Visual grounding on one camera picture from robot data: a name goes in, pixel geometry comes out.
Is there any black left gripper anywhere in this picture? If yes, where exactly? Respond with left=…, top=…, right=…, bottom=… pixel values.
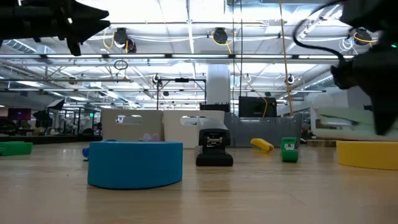
left=0, top=0, right=111, bottom=57

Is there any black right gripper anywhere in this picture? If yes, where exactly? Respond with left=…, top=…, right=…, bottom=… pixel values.
left=330, top=43, right=398, bottom=136

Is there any yellow tape roll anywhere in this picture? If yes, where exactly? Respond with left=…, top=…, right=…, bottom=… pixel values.
left=336, top=140, right=398, bottom=170

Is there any green mini stapler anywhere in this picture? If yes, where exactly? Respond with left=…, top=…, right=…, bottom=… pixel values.
left=280, top=137, right=300, bottom=163

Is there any yellow banana toy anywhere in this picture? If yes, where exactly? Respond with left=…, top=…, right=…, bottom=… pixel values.
left=250, top=138, right=275, bottom=154

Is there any blue mini stapler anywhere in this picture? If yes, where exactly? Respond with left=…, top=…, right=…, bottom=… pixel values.
left=82, top=139, right=118, bottom=162

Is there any purple staple remover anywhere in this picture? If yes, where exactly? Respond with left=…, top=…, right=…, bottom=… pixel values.
left=139, top=133, right=160, bottom=142

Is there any green tape roll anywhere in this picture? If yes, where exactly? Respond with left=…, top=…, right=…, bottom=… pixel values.
left=0, top=141, right=34, bottom=157

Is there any blue tape roll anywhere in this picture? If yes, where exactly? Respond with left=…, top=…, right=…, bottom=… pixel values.
left=87, top=141, right=183, bottom=190

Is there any black stapler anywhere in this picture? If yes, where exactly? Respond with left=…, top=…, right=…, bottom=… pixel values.
left=195, top=117, right=234, bottom=167

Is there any red screen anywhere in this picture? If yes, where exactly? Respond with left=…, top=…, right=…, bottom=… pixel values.
left=7, top=108, right=32, bottom=121

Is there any translucent dark plastic bin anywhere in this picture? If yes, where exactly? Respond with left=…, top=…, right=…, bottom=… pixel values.
left=223, top=112, right=303, bottom=148

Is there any grey plastic bin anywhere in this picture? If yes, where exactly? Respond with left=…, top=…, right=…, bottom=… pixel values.
left=101, top=108, right=165, bottom=142

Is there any black box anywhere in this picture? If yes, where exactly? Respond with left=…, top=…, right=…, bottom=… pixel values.
left=238, top=96, right=277, bottom=118

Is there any white plastic bin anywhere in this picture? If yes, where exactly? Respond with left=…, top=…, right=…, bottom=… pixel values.
left=162, top=110, right=225, bottom=149

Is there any white building column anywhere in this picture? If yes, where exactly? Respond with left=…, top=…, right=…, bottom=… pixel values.
left=206, top=63, right=231, bottom=105

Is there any black ceiling cable reel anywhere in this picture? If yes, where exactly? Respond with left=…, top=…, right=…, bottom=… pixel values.
left=349, top=27, right=379, bottom=47
left=211, top=27, right=233, bottom=46
left=113, top=27, right=137, bottom=54

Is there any yellow hanging cable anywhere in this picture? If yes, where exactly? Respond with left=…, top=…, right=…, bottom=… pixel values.
left=278, top=0, right=295, bottom=116

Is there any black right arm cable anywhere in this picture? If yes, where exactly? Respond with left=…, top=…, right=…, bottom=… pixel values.
left=292, top=0, right=348, bottom=63

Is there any black metal gantry frame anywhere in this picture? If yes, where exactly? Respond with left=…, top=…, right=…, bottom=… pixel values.
left=156, top=77, right=208, bottom=110

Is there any black hanging cable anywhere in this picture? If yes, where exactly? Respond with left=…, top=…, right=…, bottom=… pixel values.
left=239, top=0, right=244, bottom=97
left=231, top=0, right=236, bottom=113

